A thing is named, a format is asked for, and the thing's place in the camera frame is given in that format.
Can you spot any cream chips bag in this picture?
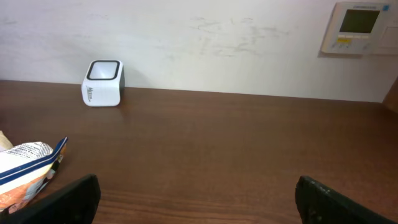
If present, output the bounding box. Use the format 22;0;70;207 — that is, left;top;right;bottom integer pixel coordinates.
1;133;68;216

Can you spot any beige wall control panel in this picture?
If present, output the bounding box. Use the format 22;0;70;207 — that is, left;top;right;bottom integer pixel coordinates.
320;1;394;56

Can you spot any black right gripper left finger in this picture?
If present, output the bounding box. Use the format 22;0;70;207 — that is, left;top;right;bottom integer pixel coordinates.
1;174;101;224

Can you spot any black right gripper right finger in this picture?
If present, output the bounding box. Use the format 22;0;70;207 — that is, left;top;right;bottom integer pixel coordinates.
295;175;397;224

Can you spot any white barcode scanner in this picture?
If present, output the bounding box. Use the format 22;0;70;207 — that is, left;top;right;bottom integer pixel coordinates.
81;60;125;107

